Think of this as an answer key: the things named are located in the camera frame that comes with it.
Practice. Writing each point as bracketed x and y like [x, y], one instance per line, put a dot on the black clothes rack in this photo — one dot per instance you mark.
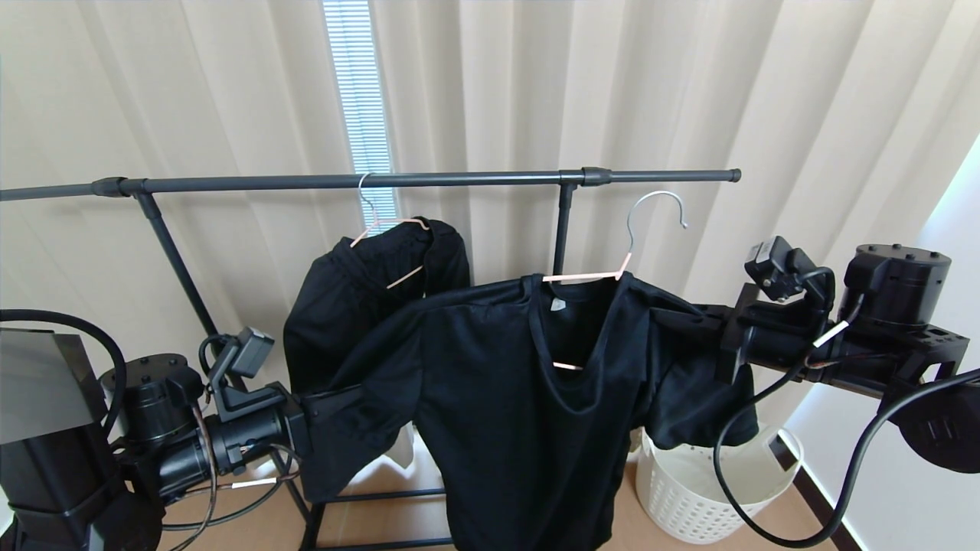
[268, 184]

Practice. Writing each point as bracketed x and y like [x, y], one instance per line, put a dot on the pink clothes hanger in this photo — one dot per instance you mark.
[632, 229]
[398, 223]

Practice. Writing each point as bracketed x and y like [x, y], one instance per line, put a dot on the window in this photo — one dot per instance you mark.
[360, 92]

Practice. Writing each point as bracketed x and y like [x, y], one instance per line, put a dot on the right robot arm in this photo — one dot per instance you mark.
[903, 291]

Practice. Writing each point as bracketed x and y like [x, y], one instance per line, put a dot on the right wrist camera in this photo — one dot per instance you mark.
[773, 264]

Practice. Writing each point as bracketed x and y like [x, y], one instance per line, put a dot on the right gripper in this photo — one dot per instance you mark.
[773, 340]

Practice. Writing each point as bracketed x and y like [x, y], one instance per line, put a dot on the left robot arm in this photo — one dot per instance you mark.
[46, 459]

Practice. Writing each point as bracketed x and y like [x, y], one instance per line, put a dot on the white laundry basket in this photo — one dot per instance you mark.
[681, 497]

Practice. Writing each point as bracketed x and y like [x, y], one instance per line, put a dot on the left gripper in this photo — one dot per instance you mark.
[253, 436]

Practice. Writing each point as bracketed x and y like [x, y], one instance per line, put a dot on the black garment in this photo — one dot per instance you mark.
[490, 421]
[337, 321]

